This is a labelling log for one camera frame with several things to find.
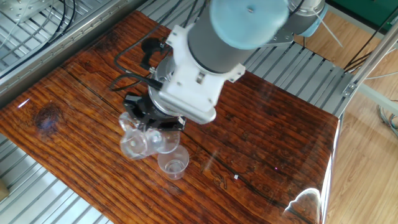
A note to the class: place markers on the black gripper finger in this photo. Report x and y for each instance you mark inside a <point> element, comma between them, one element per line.
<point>168,125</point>
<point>133,105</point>

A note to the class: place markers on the perforated silver metal plate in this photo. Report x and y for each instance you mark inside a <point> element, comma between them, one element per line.
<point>21,7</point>

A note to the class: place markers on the silver force sensor flange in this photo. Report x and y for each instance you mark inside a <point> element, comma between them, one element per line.
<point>163,73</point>

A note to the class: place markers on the grey frame rail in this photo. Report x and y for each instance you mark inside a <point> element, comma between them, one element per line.
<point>382,99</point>

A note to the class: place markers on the black foam microphone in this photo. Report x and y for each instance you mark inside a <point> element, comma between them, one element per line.
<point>150,44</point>

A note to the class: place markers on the clear plastic cup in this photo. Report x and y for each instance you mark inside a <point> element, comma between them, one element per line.
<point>174,169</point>

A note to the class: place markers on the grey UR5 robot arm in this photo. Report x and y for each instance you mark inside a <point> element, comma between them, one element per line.
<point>211,46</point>

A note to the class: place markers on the beige cardboard piece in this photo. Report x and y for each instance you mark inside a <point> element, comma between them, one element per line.
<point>3,189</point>

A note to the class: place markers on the aluminium frame beam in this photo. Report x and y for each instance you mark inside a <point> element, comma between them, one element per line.
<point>373,56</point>

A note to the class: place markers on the brown wooden board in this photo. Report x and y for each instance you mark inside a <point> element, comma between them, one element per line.
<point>264,140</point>

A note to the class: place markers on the grey metal table rail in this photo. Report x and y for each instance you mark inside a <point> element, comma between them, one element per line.
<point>62,51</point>

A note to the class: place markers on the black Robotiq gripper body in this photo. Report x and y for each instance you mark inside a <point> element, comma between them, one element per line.
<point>152,113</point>

